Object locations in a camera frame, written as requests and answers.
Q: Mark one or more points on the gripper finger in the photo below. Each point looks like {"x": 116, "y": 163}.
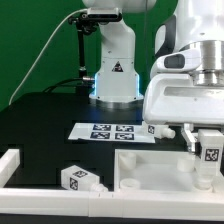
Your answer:
{"x": 187, "y": 134}

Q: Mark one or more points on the background camera on stand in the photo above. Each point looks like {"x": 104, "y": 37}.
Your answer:
{"x": 86, "y": 24}

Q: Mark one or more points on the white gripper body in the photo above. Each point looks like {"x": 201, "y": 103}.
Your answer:
{"x": 174, "y": 99}

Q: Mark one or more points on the white obstacle fence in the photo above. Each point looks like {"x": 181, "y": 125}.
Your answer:
{"x": 120, "y": 204}

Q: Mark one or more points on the white fiducial tag sheet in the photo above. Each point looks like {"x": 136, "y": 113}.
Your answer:
{"x": 110, "y": 132}

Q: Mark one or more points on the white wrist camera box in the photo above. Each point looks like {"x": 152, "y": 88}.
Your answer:
{"x": 182, "y": 61}

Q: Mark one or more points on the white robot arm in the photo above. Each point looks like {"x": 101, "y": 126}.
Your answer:
{"x": 195, "y": 24}

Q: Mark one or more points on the white square tabletop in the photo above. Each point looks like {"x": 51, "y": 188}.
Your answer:
{"x": 165, "y": 171}

